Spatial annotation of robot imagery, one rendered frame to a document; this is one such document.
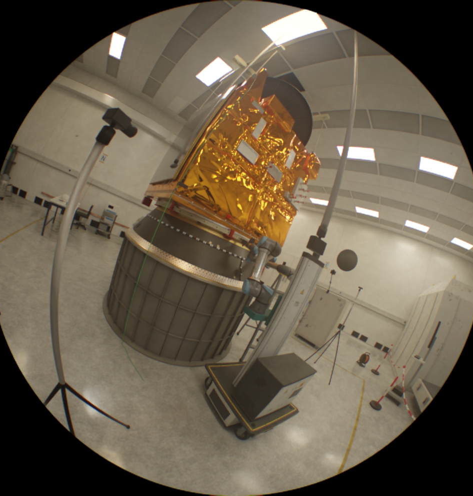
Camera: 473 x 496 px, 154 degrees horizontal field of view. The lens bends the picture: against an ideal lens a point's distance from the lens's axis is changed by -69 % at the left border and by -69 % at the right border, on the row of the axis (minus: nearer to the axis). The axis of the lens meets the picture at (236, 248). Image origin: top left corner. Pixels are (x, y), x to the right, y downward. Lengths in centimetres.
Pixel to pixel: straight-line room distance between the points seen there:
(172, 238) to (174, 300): 66
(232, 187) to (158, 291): 137
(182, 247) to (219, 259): 42
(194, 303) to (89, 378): 136
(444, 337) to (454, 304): 90
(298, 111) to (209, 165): 215
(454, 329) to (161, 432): 627
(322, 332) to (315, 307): 69
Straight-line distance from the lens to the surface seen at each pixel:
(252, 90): 261
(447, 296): 595
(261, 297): 147
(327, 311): 484
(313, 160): 330
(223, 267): 191
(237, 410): 174
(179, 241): 188
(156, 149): 741
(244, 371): 179
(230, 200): 196
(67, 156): 745
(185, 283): 181
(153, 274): 190
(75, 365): 201
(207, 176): 181
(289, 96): 347
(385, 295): 879
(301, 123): 348
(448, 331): 608
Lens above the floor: 158
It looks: level
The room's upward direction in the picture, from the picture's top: 24 degrees clockwise
